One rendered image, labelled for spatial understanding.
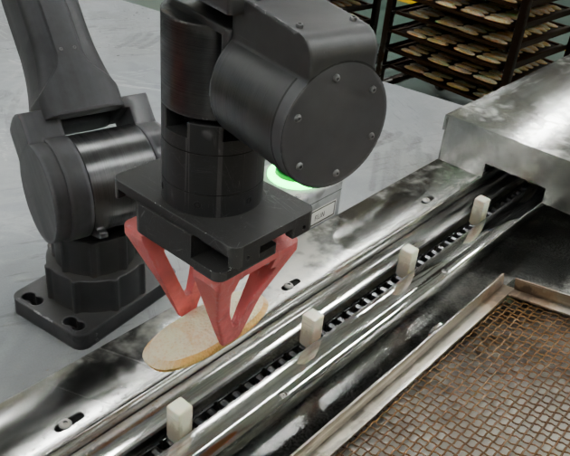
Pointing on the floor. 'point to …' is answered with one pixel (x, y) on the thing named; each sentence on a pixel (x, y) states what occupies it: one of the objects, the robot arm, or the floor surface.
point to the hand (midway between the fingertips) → (208, 316)
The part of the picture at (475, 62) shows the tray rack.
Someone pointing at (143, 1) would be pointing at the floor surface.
